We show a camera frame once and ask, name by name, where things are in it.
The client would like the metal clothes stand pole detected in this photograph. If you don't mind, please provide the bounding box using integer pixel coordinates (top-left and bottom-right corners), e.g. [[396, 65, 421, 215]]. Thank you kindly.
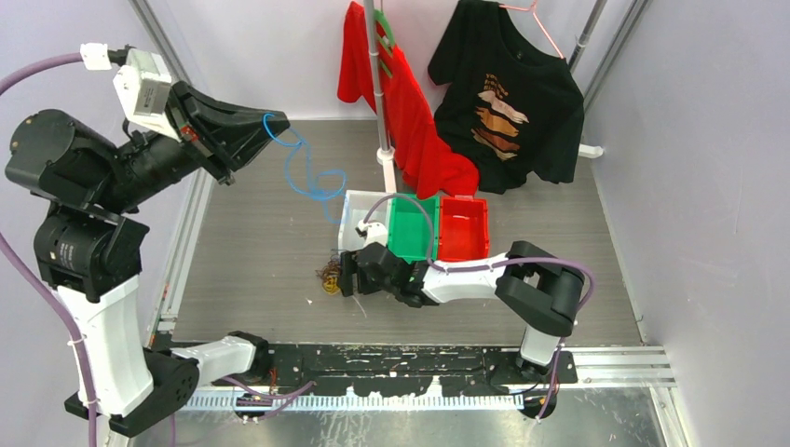
[[362, 0, 398, 194]]

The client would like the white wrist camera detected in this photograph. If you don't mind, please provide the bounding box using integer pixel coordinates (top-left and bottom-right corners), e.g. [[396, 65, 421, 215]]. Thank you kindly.
[[113, 48, 178, 140], [356, 221, 388, 248]]

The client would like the pink clothes hanger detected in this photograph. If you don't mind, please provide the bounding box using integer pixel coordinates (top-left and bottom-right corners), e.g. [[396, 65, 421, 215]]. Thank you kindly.
[[499, 0, 565, 60]]

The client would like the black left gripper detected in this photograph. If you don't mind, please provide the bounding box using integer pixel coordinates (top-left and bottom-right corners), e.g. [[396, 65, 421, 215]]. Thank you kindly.
[[92, 80, 290, 214]]

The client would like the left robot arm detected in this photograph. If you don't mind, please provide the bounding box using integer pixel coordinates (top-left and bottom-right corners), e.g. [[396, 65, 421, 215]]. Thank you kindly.
[[6, 81, 290, 438]]

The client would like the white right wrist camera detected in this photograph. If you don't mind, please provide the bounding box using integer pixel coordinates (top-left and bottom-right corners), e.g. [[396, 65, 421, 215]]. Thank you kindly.
[[356, 221, 388, 248]]

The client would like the green plastic bin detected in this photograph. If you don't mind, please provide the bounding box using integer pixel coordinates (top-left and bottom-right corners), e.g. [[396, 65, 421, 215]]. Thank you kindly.
[[388, 195, 440, 262]]

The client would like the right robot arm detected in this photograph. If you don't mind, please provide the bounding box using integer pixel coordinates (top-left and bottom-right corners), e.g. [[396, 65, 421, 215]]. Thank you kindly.
[[338, 240, 594, 383]]

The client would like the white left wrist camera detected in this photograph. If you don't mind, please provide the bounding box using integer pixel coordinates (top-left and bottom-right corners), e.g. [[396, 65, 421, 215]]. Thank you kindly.
[[113, 48, 178, 140]]

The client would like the white plastic bin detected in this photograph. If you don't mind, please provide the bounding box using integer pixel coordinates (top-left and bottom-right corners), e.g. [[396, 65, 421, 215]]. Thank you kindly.
[[336, 189, 396, 255]]

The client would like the black printed t-shirt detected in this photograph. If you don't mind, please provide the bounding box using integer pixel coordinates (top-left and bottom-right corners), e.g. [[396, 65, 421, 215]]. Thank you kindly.
[[427, 1, 585, 194]]

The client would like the green clothes hanger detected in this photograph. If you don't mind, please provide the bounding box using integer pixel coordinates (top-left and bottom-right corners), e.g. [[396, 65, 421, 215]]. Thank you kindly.
[[374, 8, 396, 78]]

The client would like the multicolour cable bundle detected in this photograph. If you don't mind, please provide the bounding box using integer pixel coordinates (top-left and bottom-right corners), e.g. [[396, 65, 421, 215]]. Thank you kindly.
[[314, 257, 345, 296]]

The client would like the red t-shirt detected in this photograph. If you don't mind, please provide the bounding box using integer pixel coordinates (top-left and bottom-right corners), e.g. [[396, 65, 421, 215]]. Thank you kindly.
[[337, 1, 479, 198]]

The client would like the red plastic bin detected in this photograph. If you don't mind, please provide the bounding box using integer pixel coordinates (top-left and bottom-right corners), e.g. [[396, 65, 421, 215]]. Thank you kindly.
[[438, 196, 490, 262]]

